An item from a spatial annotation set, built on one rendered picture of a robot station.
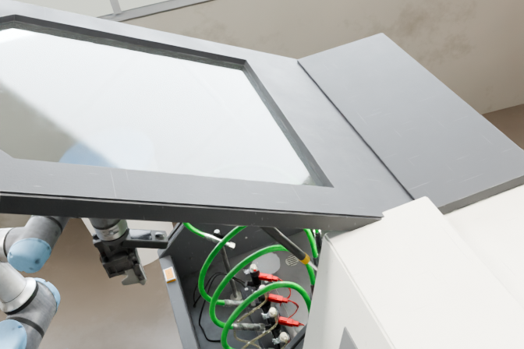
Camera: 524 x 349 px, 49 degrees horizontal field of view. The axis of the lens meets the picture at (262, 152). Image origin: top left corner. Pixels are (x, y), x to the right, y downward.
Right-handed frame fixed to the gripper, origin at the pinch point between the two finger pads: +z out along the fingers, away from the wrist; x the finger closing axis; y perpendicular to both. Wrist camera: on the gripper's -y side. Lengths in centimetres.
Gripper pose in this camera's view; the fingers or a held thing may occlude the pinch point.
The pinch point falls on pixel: (145, 279)
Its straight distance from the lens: 156.5
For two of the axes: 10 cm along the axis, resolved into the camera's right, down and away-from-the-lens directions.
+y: -9.3, 3.2, -1.6
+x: 3.2, 5.6, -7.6
